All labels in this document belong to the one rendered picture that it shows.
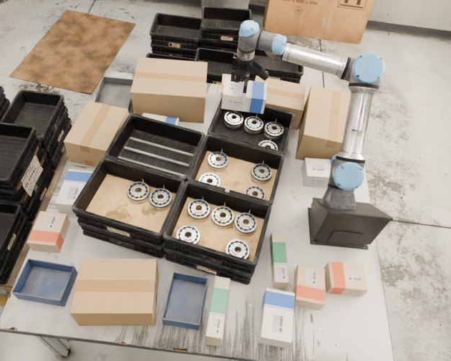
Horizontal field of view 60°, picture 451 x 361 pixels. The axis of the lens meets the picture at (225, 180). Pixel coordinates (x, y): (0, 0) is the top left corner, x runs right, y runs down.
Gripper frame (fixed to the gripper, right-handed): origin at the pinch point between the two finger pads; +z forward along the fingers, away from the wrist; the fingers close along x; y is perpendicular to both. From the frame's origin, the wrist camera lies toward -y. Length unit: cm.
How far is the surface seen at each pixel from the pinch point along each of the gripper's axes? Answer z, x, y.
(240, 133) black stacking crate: 28.6, -0.6, -0.9
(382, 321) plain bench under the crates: 42, 86, -70
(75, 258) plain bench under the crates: 41, 74, 66
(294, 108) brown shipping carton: 25.7, -21.7, -29.6
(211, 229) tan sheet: 28, 59, 8
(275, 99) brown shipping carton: 25.6, -27.4, -19.0
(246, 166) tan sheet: 28.5, 21.1, -5.7
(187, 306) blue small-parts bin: 41, 90, 13
